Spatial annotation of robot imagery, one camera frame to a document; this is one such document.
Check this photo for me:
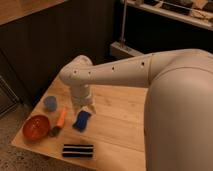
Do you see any black white striped block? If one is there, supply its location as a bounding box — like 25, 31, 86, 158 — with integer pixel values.
62, 144, 94, 157

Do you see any blue cup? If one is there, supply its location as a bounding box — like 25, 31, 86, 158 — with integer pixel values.
43, 96, 57, 111

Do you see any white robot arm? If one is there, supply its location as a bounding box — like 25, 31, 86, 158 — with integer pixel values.
59, 49, 213, 171

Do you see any red bowl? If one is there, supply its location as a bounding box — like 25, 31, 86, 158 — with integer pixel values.
22, 115, 50, 141

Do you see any blue sponge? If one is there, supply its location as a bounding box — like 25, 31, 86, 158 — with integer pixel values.
72, 111, 91, 132

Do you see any metal shelf rack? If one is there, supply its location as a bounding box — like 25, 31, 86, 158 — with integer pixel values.
121, 0, 213, 43

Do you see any grey floor rail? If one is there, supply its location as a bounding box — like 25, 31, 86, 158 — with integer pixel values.
110, 42, 142, 59

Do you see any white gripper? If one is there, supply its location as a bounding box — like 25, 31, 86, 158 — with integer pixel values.
70, 85, 96, 114

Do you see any orange pepper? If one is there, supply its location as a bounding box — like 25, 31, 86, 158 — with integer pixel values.
50, 107, 67, 137

